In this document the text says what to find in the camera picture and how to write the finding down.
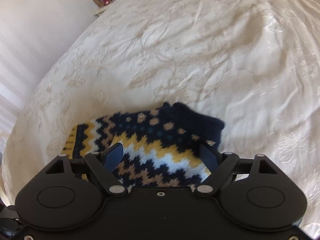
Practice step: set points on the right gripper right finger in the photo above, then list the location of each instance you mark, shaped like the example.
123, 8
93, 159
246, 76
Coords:
221, 167

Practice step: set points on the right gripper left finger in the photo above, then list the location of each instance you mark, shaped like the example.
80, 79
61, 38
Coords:
101, 167

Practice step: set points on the navy yellow patterned knit sweater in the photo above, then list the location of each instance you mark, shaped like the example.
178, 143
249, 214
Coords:
161, 146

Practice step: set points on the cream floral bedspread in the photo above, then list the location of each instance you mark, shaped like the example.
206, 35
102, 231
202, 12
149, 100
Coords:
252, 63

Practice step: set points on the white bedside table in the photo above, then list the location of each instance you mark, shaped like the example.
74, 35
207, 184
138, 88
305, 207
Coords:
101, 10

